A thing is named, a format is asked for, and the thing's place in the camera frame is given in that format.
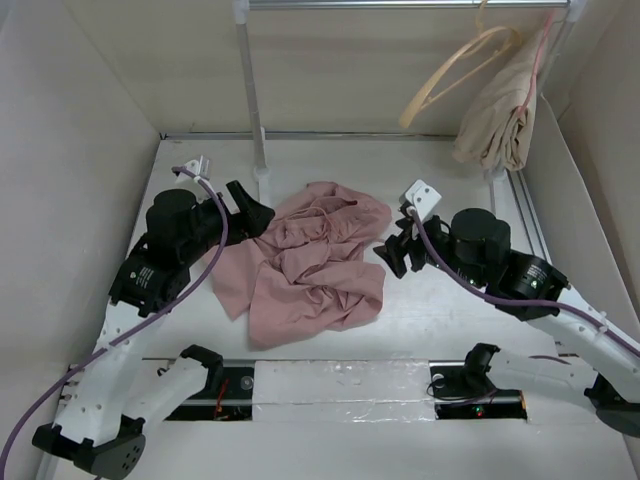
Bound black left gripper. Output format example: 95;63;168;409
181;181;273;264

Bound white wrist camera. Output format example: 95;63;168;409
400;180;442;222
184;155;210;180

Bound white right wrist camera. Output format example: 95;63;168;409
400;180;442;222

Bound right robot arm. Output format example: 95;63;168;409
374;206;639;437

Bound pink trousers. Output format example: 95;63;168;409
211;181;392;350

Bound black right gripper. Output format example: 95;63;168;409
373;209;486;288

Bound metal clothes rack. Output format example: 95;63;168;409
232;0;586;221

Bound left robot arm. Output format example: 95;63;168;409
32;179;275;479

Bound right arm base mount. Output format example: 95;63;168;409
426;362;528;421

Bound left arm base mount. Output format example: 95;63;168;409
166;362;255;422

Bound white foam strip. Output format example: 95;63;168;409
252;360;436;423

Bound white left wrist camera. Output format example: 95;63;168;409
184;155;210;180

